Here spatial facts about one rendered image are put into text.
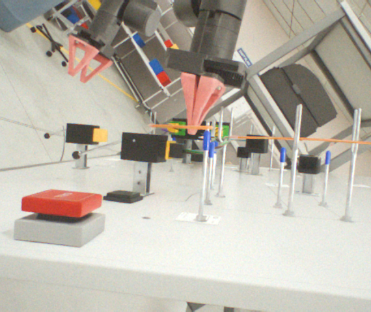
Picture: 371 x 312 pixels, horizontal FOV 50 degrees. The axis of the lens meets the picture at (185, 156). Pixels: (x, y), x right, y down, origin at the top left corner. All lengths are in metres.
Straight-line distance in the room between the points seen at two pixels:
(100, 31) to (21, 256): 0.66
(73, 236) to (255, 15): 8.60
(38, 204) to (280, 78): 1.34
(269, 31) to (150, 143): 8.19
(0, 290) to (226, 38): 0.54
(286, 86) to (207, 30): 1.09
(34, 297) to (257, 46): 8.05
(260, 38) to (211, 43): 8.15
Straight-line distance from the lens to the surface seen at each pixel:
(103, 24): 0.90
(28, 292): 0.81
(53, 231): 0.33
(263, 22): 8.78
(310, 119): 1.60
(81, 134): 0.90
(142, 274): 0.28
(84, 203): 0.32
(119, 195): 0.52
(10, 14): 4.11
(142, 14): 0.88
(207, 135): 0.42
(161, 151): 0.56
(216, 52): 0.50
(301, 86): 1.59
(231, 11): 0.52
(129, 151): 0.57
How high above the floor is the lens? 1.26
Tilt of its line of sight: 7 degrees down
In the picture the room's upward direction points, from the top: 57 degrees clockwise
